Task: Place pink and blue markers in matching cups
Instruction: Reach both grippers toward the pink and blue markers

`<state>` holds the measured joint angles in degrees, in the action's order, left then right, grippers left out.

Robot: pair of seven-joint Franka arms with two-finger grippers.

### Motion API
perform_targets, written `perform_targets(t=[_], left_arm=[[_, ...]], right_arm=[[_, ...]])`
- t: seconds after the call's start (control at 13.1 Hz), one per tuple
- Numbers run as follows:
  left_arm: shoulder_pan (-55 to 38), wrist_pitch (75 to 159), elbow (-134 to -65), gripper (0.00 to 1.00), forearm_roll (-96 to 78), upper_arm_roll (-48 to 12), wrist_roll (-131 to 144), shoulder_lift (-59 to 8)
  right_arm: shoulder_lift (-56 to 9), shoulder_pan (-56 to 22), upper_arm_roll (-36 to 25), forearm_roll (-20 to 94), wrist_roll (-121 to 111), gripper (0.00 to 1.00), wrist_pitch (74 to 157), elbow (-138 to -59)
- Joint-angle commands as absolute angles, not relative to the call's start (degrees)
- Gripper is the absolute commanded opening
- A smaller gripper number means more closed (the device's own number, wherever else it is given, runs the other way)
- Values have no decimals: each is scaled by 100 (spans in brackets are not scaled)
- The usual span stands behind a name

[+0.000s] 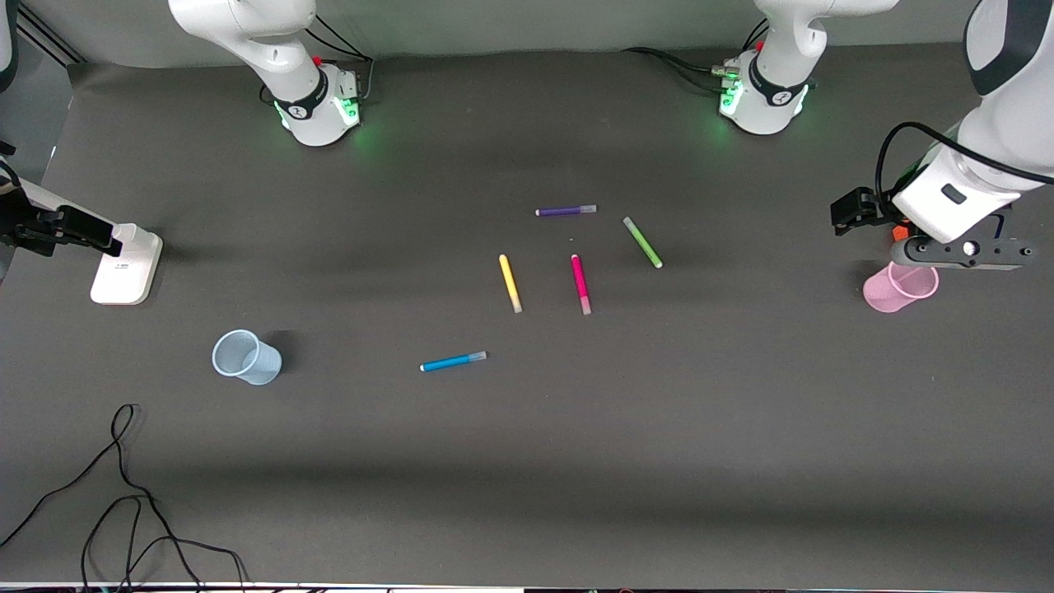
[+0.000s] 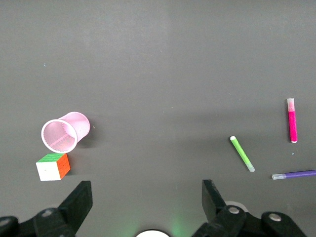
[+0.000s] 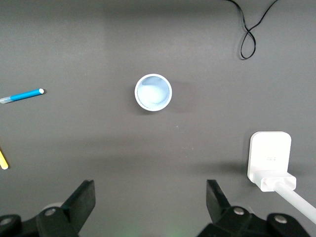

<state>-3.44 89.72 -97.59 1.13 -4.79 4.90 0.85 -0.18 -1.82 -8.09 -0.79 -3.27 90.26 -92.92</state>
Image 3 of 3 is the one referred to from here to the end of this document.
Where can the translucent blue plastic cup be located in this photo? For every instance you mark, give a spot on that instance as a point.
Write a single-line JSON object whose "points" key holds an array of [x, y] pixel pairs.
{"points": [[153, 92]]}

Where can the blue marker pen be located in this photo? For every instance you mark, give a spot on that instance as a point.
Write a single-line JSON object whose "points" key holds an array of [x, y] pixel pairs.
{"points": [[23, 95]]}

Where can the yellow marker pen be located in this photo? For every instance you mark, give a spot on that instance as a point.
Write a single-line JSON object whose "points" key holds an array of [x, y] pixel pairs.
{"points": [[3, 161]]}

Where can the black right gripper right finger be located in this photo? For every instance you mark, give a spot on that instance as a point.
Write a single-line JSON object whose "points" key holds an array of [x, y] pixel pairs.
{"points": [[219, 209]]}

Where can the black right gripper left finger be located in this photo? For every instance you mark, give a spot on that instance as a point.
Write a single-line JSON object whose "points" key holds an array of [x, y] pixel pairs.
{"points": [[74, 205]]}

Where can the white stand with pole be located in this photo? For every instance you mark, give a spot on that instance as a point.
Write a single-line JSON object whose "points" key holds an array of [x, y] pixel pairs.
{"points": [[270, 153]]}

